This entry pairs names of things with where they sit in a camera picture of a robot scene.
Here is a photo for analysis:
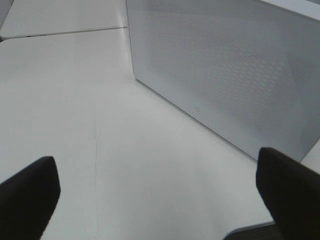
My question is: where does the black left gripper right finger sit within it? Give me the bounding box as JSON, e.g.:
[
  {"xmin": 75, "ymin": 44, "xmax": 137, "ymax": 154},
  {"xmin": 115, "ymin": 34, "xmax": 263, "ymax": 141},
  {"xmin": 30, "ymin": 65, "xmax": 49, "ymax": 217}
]
[{"xmin": 225, "ymin": 147, "xmax": 320, "ymax": 240}]

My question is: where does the white microwave door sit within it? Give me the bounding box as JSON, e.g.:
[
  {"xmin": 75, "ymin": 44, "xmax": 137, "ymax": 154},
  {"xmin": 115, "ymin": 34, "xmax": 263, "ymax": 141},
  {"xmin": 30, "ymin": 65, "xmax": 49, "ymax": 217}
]
[{"xmin": 126, "ymin": 0, "xmax": 320, "ymax": 161}]

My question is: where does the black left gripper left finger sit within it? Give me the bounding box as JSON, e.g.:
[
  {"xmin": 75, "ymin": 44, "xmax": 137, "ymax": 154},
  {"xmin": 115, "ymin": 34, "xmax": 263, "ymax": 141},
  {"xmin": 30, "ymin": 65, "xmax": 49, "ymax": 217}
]
[{"xmin": 0, "ymin": 156, "xmax": 61, "ymax": 240}]

